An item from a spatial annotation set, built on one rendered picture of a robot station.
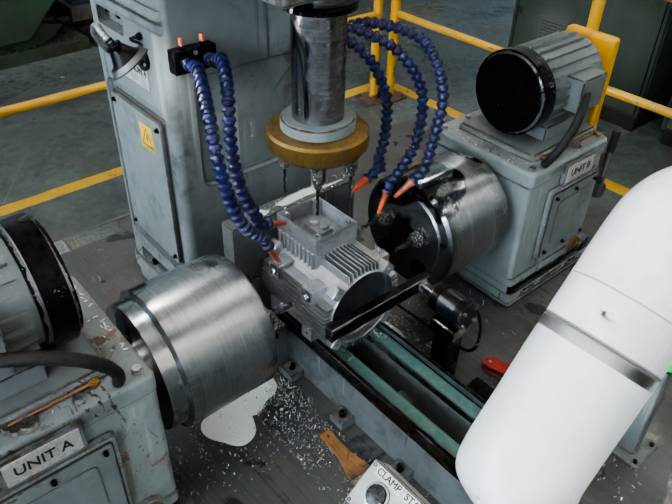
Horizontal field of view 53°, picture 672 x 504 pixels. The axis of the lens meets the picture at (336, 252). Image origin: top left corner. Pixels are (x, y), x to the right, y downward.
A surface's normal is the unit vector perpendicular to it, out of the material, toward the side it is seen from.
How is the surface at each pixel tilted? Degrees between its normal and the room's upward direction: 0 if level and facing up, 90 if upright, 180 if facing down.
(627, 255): 48
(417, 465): 90
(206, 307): 28
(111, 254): 0
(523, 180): 90
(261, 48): 90
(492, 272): 90
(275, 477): 0
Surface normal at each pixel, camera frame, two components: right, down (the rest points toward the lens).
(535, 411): -0.53, -0.26
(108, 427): 0.65, 0.47
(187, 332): 0.40, -0.37
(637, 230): -0.68, -0.40
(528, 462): -0.29, -0.09
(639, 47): -0.76, 0.37
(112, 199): 0.03, -0.80
